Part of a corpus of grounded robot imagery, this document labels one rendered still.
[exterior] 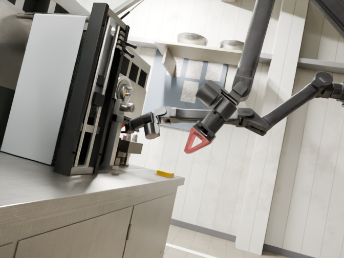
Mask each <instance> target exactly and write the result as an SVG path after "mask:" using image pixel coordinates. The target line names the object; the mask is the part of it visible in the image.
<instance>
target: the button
mask: <svg viewBox="0 0 344 258"><path fill-rule="evenodd" d="M156 174H157V175H161V176H165V177H169V178H171V177H174V174H175V173H173V172H170V171H166V170H157V173H156Z"/></svg>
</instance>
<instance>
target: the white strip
mask: <svg viewBox="0 0 344 258"><path fill-rule="evenodd" d="M17 18H21V19H33V23H32V27H31V31H30V35H29V39H28V43H27V47H26V51H25V55H24V59H23V63H22V66H21V70H20V74H19V78H18V82H17V86H16V90H15V94H14V98H13V102H12V107H11V111H10V115H9V119H8V123H7V127H6V131H5V135H4V139H3V143H2V148H1V151H0V152H2V153H5V152H6V154H10V155H12V154H13V156H17V157H19V156H20V158H23V157H24V159H27V160H30V159H31V161H34V162H37V161H38V163H41V162H42V163H41V164H45V163H46V164H45V165H48V166H52V165H51V163H52V159H53V155H54V151H55V146H56V142H57V138H58V133H59V129H60V125H61V121H62V116H63V112H64V109H65V104H66V100H67V96H68V92H69V88H70V83H71V79H72V75H73V71H74V67H75V62H76V58H77V53H78V49H79V45H80V41H81V37H82V32H83V28H84V23H88V22H89V19H90V16H77V15H55V14H28V13H18V14H17Z"/></svg>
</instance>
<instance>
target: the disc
mask: <svg viewBox="0 0 344 258"><path fill-rule="evenodd" d="M124 79H125V80H128V81H129V83H130V86H131V82H130V80H129V78H128V77H127V76H121V77H120V78H119V79H118V83H117V88H116V93H115V97H114V98H115V101H116V99H117V89H118V85H119V83H120V82H121V81H122V80H124ZM131 87H132V86H131Z"/></svg>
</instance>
